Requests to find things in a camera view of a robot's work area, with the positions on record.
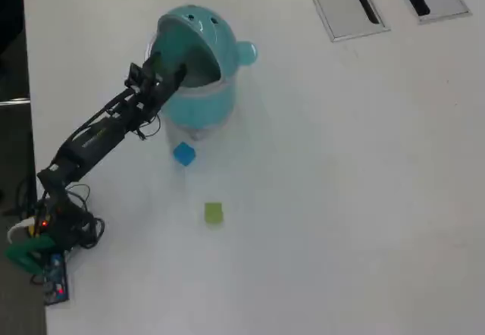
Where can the blue controller circuit board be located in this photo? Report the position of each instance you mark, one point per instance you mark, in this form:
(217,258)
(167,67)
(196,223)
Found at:
(57,282)

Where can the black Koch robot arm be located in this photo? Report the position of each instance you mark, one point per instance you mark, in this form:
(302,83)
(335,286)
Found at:
(91,141)

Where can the silver metal bar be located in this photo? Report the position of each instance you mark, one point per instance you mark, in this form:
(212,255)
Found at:
(15,101)

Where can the teal frog-shaped bin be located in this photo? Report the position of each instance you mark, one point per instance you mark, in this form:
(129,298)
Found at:
(212,100)

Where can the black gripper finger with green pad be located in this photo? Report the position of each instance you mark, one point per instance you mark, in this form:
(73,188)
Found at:
(156,64)
(180,76)

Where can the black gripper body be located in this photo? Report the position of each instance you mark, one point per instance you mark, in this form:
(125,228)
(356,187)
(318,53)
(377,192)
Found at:
(153,94)

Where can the green cube block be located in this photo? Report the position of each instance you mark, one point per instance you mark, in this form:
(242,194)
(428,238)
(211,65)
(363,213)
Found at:
(213,213)

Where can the blue cube block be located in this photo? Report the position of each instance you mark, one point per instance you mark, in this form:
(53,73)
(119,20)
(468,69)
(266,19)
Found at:
(184,154)

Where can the green table clamp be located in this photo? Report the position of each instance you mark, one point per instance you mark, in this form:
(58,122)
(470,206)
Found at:
(26,253)

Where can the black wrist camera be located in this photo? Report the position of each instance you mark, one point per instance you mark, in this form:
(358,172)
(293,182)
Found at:
(134,74)

